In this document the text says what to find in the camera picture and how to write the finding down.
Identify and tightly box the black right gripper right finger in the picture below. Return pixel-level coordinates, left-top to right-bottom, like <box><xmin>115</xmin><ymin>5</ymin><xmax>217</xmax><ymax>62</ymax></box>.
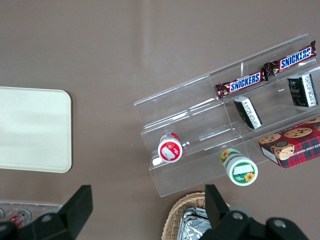
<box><xmin>204</xmin><ymin>184</ymin><xmax>251</xmax><ymax>240</ymax></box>

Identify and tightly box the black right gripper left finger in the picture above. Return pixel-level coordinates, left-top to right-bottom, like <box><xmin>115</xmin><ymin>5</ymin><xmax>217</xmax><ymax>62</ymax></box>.
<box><xmin>31</xmin><ymin>184</ymin><xmax>94</xmax><ymax>240</ymax></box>

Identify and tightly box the light wicker basket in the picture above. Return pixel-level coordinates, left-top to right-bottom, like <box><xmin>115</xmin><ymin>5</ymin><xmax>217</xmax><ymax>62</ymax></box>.
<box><xmin>161</xmin><ymin>191</ymin><xmax>232</xmax><ymax>240</ymax></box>

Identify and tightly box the beige plastic serving tray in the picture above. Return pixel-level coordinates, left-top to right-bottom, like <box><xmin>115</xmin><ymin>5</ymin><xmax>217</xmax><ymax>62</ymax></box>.
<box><xmin>0</xmin><ymin>86</ymin><xmax>73</xmax><ymax>174</ymax></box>

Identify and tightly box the stack of foil trays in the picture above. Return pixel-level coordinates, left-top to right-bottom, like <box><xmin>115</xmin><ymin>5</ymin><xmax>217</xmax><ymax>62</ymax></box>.
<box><xmin>181</xmin><ymin>206</ymin><xmax>214</xmax><ymax>240</ymax></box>

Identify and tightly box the clear acrylic bottle rack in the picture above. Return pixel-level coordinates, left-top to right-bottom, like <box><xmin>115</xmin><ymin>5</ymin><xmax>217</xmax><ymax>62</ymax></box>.
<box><xmin>0</xmin><ymin>199</ymin><xmax>64</xmax><ymax>227</ymax></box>

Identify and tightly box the green lid yogurt cup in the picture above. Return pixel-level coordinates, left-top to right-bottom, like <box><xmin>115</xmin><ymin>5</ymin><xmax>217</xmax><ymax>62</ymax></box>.
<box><xmin>219</xmin><ymin>148</ymin><xmax>259</xmax><ymax>187</ymax></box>

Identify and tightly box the red cola bottle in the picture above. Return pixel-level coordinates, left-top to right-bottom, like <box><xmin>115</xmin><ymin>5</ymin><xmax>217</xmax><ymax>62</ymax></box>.
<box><xmin>9</xmin><ymin>208</ymin><xmax>33</xmax><ymax>224</ymax></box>

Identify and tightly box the red lid yogurt cup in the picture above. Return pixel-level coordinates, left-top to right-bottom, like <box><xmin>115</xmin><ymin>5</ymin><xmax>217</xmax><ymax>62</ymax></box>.
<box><xmin>157</xmin><ymin>132</ymin><xmax>186</xmax><ymax>164</ymax></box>

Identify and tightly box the clear acrylic stepped shelf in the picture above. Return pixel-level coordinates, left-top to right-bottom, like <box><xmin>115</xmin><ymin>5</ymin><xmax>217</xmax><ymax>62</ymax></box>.
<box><xmin>133</xmin><ymin>33</ymin><xmax>320</xmax><ymax>199</ymax></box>

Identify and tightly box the small black carton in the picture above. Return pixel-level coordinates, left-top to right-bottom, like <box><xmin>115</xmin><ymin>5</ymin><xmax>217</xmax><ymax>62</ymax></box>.
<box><xmin>286</xmin><ymin>73</ymin><xmax>319</xmax><ymax>108</ymax></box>
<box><xmin>233</xmin><ymin>96</ymin><xmax>264</xmax><ymax>130</ymax></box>

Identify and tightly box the red tartan cookie box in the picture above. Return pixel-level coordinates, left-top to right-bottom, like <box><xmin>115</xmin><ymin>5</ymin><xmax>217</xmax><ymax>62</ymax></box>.
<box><xmin>257</xmin><ymin>116</ymin><xmax>320</xmax><ymax>171</ymax></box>

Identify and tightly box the brown Snickers bar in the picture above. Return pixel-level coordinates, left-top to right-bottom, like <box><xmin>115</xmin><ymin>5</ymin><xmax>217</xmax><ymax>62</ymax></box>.
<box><xmin>215</xmin><ymin>70</ymin><xmax>270</xmax><ymax>101</ymax></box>
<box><xmin>263</xmin><ymin>40</ymin><xmax>317</xmax><ymax>77</ymax></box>

